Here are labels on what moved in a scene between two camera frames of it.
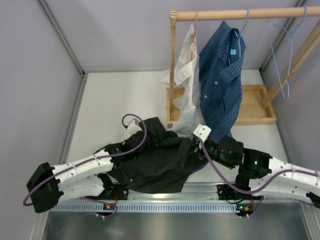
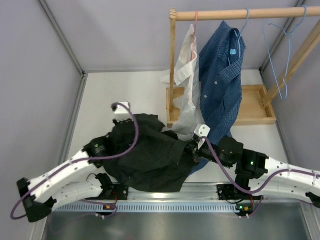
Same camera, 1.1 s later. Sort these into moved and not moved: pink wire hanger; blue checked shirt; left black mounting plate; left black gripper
Moved: left black gripper
Not moved: left black mounting plate; blue checked shirt; pink wire hanger
